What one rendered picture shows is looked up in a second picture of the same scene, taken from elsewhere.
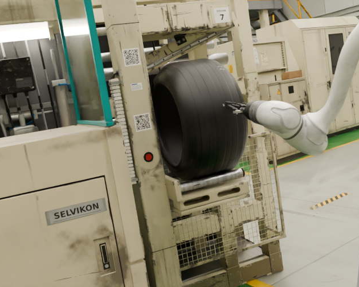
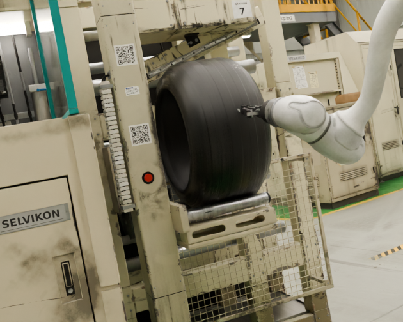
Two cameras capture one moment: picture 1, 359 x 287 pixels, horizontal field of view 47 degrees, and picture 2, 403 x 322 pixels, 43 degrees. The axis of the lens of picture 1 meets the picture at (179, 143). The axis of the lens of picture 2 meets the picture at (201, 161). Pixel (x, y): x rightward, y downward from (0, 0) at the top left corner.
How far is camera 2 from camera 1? 18 cm
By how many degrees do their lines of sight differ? 4
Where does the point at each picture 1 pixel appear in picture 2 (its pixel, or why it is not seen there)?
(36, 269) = not seen: outside the picture
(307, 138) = (338, 141)
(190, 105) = (197, 110)
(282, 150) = (338, 190)
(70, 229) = (22, 242)
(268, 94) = not seen: hidden behind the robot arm
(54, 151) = (3, 144)
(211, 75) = (224, 75)
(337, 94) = (371, 84)
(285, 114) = (306, 108)
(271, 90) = not seen: hidden behind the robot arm
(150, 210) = (151, 245)
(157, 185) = (160, 214)
